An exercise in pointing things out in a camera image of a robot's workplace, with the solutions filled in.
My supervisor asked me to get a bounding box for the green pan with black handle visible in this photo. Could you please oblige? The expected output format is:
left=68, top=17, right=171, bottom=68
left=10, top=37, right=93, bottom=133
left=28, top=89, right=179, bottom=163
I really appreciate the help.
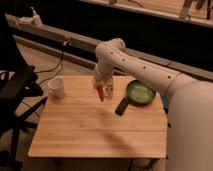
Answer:
left=115, top=80, right=156, bottom=116

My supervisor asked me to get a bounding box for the black office chair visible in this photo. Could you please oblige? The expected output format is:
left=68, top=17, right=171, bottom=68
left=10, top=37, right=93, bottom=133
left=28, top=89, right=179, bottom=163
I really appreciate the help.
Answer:
left=0, top=11, right=47, bottom=171

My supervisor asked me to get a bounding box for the white ceramic cup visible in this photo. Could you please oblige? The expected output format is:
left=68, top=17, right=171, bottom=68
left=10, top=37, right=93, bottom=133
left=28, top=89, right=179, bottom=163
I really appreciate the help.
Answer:
left=48, top=77, right=65, bottom=98

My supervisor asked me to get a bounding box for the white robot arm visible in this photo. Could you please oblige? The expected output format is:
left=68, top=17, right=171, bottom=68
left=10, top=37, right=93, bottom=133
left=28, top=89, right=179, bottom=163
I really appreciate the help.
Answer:
left=94, top=38, right=213, bottom=171

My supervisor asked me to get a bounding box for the white spray bottle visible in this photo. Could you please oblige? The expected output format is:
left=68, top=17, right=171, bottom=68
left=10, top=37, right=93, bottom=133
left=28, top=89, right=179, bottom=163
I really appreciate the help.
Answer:
left=30, top=7, right=43, bottom=27

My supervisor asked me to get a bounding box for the long metal rail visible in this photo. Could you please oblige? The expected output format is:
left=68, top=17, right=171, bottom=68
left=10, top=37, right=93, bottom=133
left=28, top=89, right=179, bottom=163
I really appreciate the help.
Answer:
left=6, top=14, right=213, bottom=81

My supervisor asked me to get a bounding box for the red pepper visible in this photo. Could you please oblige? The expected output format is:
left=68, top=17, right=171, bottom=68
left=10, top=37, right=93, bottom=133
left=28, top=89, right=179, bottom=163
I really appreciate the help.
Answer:
left=96, top=84, right=104, bottom=102

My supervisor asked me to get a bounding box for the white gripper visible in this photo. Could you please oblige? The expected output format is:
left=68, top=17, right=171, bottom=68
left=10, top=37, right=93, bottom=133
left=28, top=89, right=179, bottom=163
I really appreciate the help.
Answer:
left=92, top=66, right=113, bottom=87

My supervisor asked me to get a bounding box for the wooden table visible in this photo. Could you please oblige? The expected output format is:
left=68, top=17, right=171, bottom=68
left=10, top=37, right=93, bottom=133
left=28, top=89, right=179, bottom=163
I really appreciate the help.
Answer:
left=29, top=76, right=167, bottom=158

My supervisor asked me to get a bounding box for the blue box on floor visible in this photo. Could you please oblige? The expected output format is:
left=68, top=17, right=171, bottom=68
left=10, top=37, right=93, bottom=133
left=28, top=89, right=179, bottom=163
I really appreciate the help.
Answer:
left=163, top=97, right=169, bottom=110

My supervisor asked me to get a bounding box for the clear glass bottle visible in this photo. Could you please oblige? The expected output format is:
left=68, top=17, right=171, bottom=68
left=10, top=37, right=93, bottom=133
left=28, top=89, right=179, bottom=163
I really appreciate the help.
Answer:
left=104, top=82, right=114, bottom=98

